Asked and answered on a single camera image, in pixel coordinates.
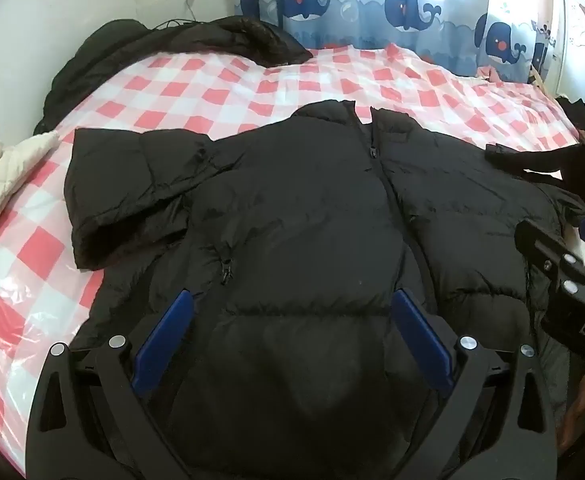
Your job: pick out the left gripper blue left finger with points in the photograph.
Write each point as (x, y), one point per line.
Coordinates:
(159, 346)

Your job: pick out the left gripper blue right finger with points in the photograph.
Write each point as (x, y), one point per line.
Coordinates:
(432, 352)

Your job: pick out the black puffer jacket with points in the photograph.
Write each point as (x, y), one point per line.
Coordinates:
(292, 239)

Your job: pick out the red white checkered bedspread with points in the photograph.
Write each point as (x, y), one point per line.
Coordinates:
(44, 298)

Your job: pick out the blue whale curtain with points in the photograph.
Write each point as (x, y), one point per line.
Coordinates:
(512, 36)

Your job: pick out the black coat by wall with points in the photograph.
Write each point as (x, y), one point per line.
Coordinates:
(122, 43)

